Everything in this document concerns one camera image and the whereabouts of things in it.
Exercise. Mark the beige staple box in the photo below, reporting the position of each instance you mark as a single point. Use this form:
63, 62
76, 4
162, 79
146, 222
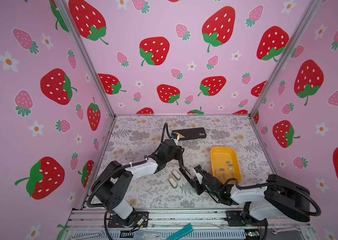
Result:
172, 182
176, 175

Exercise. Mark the black flat tool case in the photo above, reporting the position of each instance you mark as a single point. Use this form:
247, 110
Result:
191, 134

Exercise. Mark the grey slotted cable duct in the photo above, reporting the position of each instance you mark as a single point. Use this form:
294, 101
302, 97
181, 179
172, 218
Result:
197, 234

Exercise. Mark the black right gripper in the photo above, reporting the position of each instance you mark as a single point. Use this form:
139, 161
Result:
197, 179

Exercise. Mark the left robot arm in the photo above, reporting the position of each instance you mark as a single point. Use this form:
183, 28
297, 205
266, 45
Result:
110, 188

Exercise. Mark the yellow plastic tray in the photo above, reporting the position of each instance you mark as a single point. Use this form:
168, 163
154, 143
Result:
225, 164

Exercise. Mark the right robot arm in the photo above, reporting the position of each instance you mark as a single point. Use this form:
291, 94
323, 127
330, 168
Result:
273, 198

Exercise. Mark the teal plastic tool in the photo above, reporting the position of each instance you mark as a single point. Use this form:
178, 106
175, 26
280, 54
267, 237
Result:
181, 233

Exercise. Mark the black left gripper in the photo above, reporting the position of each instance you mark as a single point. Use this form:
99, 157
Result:
179, 153

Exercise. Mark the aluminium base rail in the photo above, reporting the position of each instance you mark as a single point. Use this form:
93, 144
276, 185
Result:
158, 218

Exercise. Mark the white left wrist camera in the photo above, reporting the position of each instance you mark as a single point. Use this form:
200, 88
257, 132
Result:
176, 137

